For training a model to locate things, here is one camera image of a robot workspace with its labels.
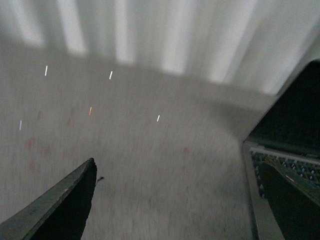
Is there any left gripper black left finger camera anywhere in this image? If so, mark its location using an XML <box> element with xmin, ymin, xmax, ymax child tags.
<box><xmin>0</xmin><ymin>158</ymin><xmax>97</xmax><ymax>240</ymax></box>

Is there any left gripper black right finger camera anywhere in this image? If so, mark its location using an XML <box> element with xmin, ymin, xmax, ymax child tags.
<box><xmin>258</xmin><ymin>160</ymin><xmax>320</xmax><ymax>240</ymax></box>

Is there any grey laptop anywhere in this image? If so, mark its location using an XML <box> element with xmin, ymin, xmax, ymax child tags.
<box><xmin>242</xmin><ymin>38</ymin><xmax>320</xmax><ymax>240</ymax></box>

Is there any white curtain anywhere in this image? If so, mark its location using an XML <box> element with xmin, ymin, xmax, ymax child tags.
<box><xmin>0</xmin><ymin>0</ymin><xmax>320</xmax><ymax>95</ymax></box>

